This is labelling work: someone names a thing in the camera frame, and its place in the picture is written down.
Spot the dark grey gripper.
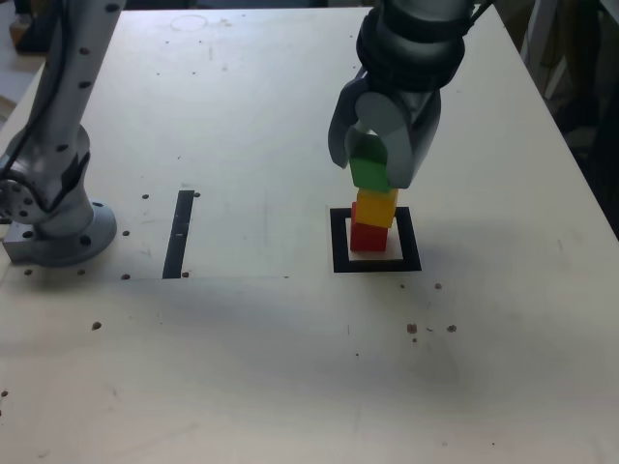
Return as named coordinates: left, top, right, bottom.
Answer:
left=326, top=67, right=443, bottom=190

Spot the green cube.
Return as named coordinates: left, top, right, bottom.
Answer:
left=349, top=157, right=392, bottom=193

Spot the yellow cube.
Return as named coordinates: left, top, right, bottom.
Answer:
left=356, top=187, right=400, bottom=229

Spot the red cube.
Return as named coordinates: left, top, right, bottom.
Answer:
left=349, top=201, right=390, bottom=253

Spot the black tape square outline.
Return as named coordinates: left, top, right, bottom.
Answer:
left=329, top=206, right=423, bottom=275

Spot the white leaning board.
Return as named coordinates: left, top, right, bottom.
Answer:
left=519, top=0, right=575, bottom=101

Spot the black tape strip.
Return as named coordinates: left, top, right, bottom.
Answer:
left=162, top=189, right=194, bottom=280

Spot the dark object beside table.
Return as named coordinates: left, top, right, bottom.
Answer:
left=12, top=0, right=50, bottom=54

